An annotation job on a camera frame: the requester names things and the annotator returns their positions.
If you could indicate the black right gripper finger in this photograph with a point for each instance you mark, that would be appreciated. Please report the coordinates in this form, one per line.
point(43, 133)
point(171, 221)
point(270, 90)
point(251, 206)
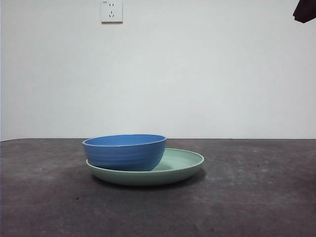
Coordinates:
point(306, 11)

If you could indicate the pale green round plate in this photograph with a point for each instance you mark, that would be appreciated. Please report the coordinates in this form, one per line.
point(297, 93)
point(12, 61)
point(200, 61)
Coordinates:
point(148, 179)

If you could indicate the blue ribbed bowl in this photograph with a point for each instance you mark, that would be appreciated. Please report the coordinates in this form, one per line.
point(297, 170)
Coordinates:
point(123, 155)

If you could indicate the white wall power socket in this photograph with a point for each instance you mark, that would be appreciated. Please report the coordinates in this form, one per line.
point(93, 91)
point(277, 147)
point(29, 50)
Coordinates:
point(111, 12)

